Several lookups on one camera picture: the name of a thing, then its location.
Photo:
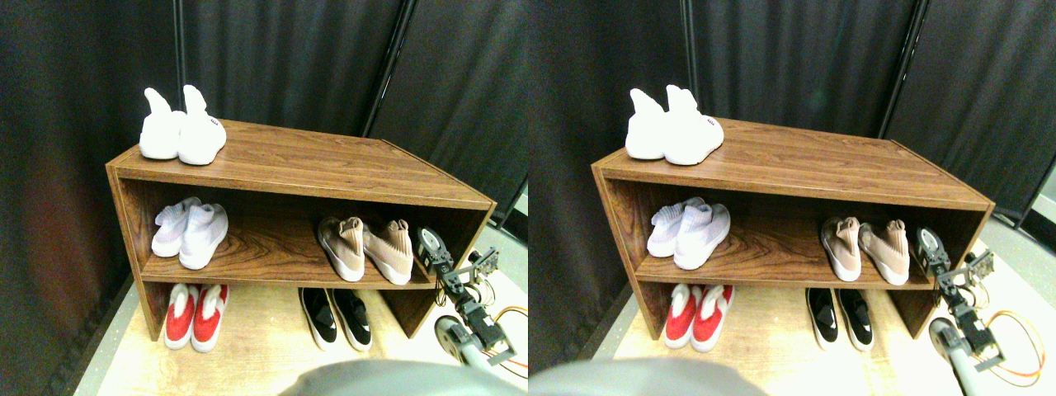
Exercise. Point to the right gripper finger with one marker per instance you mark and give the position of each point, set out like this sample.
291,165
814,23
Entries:
932,249
432,247

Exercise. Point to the beige shoe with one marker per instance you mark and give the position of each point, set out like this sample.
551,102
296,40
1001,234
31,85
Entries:
886,256
342,252
389,256
840,252

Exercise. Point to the black shoe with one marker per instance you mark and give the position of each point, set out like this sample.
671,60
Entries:
352,322
318,318
855,322
822,320

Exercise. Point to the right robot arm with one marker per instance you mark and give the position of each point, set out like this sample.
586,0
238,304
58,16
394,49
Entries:
961,346
470,338

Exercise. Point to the curtain stand foot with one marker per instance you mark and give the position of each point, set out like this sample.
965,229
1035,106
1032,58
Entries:
1038,198

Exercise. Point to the brown shoe rack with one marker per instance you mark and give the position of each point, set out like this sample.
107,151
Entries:
800,161
313,161

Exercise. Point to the curtain stand pole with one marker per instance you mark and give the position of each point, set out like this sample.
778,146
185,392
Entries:
388,62
902,62
178,41
689,41

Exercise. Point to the pale lilac shoe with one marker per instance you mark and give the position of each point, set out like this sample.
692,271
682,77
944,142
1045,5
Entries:
662,237
700,241
167,235
202,241

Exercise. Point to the red shoe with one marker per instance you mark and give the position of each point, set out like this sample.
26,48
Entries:
681,320
711,322
179,320
209,322

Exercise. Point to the white shoe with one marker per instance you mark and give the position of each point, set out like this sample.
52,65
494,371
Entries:
695,140
200,140
646,136
160,136

